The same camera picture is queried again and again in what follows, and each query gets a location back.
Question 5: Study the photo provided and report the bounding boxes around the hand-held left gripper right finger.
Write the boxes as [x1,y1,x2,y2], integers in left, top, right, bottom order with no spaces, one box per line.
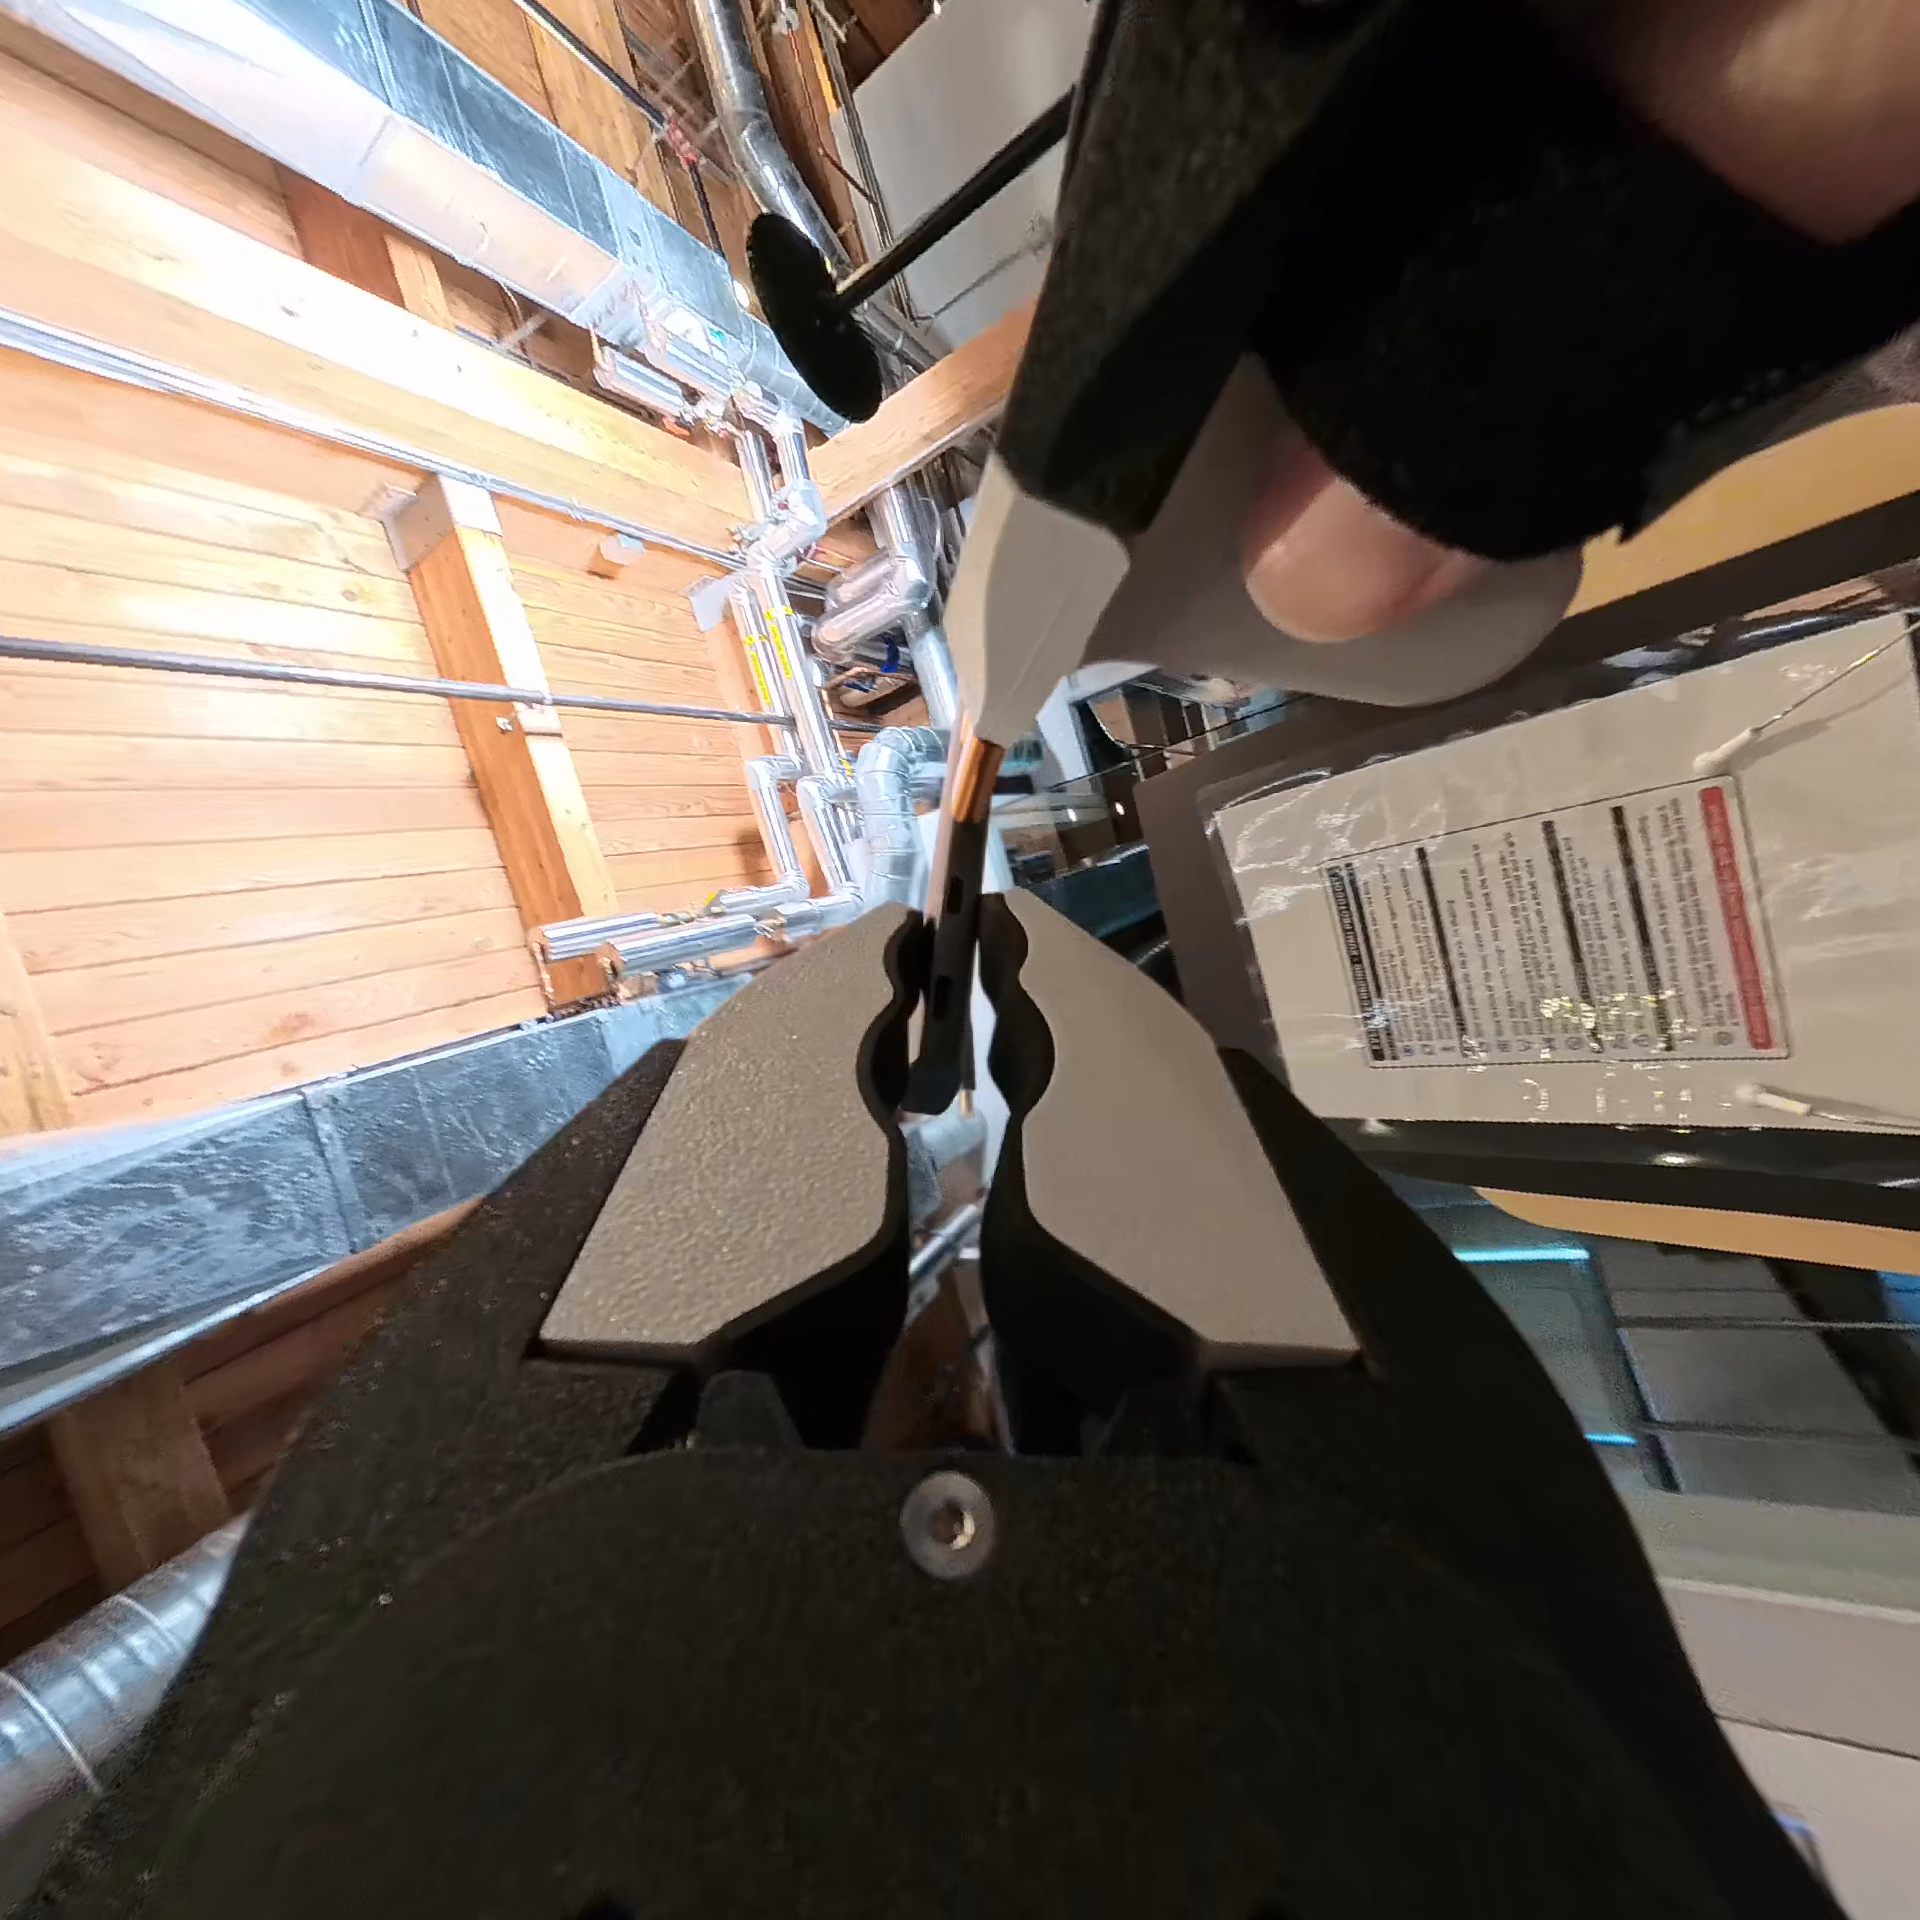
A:
[978,887,1364,1455]

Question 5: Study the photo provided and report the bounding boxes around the silver rectangular duct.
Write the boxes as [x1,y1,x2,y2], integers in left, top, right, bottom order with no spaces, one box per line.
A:
[22,0,847,436]

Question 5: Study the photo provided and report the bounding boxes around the grey usb hub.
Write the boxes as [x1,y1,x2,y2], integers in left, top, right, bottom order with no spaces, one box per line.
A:
[895,897,989,1121]

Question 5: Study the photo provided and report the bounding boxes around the black cable with copper plug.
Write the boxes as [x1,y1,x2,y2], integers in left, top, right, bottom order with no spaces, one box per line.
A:
[920,727,1004,921]

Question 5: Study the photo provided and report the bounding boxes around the wide round metal duct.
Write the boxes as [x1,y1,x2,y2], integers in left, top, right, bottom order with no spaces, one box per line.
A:
[0,1507,256,1850]

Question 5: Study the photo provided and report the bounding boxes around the wooden backed black sign board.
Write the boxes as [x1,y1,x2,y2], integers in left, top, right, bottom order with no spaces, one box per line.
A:
[1132,397,1920,1277]

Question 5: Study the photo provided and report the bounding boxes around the round spiral metal duct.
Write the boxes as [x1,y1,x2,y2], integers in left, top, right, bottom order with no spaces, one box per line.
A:
[688,0,946,378]

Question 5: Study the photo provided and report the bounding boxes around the thin metal conduit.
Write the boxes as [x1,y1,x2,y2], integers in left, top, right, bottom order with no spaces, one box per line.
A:
[0,634,902,735]

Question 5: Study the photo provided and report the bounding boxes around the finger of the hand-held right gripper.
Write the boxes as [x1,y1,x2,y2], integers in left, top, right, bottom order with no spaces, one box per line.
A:
[1079,363,1585,710]
[951,451,1133,748]

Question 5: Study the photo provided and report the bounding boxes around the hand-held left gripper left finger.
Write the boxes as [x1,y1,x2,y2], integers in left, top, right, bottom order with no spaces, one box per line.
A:
[536,901,922,1454]

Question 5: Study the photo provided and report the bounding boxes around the foil wrapped rectangular duct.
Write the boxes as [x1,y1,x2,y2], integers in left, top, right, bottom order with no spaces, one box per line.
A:
[0,1001,706,1433]

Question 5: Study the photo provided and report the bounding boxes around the person's right hand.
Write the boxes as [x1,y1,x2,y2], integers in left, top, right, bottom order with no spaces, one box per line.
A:
[1240,0,1920,650]

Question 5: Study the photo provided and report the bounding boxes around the silver insulated pipe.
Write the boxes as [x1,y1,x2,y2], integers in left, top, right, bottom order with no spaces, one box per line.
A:
[533,877,873,975]
[720,404,864,902]

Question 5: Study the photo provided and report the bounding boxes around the white instruction sheet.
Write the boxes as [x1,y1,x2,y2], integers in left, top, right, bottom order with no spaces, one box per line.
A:
[1206,613,1920,1130]

